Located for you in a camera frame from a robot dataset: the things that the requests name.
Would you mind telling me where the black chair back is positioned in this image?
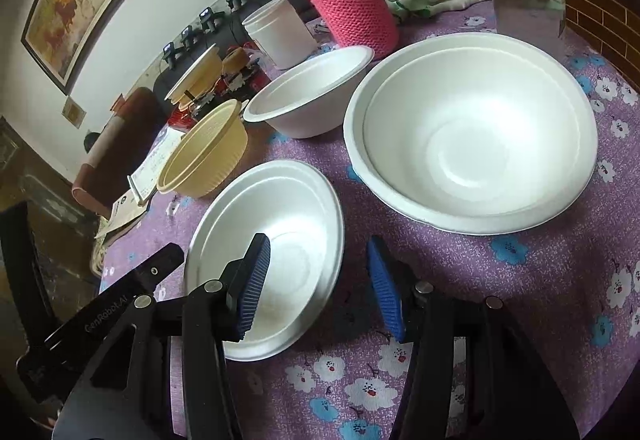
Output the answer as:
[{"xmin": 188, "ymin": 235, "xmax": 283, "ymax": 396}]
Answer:
[{"xmin": 0, "ymin": 200, "xmax": 56, "ymax": 336}]

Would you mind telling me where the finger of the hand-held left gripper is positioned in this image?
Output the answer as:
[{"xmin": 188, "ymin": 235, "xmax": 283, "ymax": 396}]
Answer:
[{"xmin": 44, "ymin": 243, "xmax": 185, "ymax": 358}]

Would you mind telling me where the purple floral tablecloth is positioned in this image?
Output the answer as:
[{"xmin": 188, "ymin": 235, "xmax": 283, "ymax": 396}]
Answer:
[{"xmin": 92, "ymin": 0, "xmax": 640, "ymax": 440}]

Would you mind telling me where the deep white foam bowl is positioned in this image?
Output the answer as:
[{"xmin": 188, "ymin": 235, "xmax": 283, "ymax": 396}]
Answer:
[{"xmin": 242, "ymin": 45, "xmax": 376, "ymax": 139}]

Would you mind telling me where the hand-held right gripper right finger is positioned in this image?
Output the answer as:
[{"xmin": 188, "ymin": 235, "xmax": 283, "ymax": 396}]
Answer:
[{"xmin": 366, "ymin": 235, "xmax": 581, "ymax": 440}]

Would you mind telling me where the large white foam bowl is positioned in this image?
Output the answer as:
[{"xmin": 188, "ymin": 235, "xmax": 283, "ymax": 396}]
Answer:
[{"xmin": 343, "ymin": 32, "xmax": 599, "ymax": 236}]

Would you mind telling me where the small framed wall picture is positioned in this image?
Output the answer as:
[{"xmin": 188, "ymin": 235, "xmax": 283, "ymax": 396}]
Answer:
[{"xmin": 61, "ymin": 96, "xmax": 87, "ymax": 130}]

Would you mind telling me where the white paper booklet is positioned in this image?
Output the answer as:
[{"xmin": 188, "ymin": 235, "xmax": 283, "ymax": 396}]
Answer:
[
  {"xmin": 95, "ymin": 190, "xmax": 151, "ymax": 246},
  {"xmin": 127, "ymin": 127, "xmax": 183, "ymax": 206}
]

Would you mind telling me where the white plastic container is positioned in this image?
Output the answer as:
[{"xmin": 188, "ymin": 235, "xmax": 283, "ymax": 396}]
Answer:
[{"xmin": 242, "ymin": 0, "xmax": 319, "ymax": 70}]

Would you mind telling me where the lidded yellow plastic bowl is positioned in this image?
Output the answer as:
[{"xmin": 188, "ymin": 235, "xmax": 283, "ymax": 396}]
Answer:
[{"xmin": 164, "ymin": 44, "xmax": 223, "ymax": 108}]

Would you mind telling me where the shallow white foam bowl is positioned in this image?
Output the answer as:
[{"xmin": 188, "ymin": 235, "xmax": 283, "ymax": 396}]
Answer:
[{"xmin": 182, "ymin": 159, "xmax": 346, "ymax": 362}]

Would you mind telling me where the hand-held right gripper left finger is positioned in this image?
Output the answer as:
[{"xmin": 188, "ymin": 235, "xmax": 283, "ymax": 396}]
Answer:
[{"xmin": 52, "ymin": 233, "xmax": 272, "ymax": 440}]

